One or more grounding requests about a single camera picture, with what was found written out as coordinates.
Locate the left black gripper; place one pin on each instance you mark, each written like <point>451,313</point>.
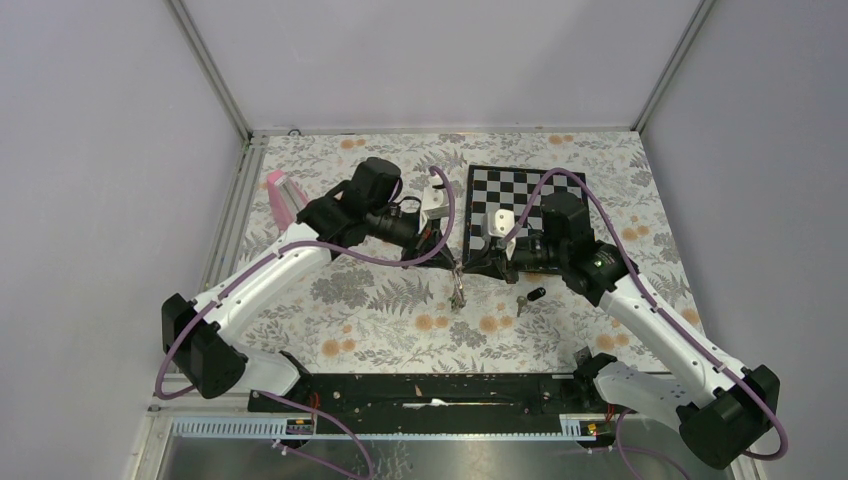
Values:
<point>425,241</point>

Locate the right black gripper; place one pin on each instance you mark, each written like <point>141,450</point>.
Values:
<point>495,267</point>

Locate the keyring with coloured keys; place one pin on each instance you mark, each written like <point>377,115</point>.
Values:
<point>457,298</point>

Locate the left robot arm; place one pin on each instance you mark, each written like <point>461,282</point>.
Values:
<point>359,218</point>

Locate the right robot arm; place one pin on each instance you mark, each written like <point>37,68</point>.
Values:
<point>719,405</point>

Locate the key with black fob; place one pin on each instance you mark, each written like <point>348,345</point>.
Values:
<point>522,301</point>

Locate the black white chessboard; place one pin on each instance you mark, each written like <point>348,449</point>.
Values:
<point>490,188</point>

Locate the floral table mat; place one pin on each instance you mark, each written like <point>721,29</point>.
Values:
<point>353,316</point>

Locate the pink box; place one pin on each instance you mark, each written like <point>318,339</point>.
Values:
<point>286,199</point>

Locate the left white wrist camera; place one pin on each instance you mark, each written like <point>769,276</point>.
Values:
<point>435,205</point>

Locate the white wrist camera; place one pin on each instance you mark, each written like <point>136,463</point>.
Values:
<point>435,205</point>
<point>496,225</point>

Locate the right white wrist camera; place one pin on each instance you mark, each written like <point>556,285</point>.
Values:
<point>496,225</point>

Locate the white cable duct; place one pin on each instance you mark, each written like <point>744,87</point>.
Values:
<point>303,428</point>

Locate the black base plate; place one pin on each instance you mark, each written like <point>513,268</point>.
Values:
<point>445,403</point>

